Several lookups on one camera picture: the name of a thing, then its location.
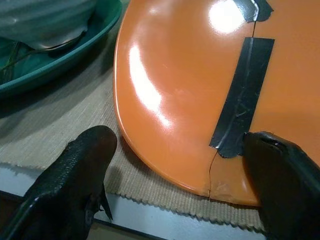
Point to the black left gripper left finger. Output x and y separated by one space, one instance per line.
65 185

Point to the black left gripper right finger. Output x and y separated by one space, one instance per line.
285 185

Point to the cracked orange plate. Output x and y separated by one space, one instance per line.
180 100

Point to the beige woven placemat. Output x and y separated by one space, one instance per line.
75 105

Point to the long black tape strip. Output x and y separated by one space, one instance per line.
243 97

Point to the dark green plate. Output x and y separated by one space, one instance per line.
37 67

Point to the pale green ribbed bowl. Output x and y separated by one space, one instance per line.
40 22

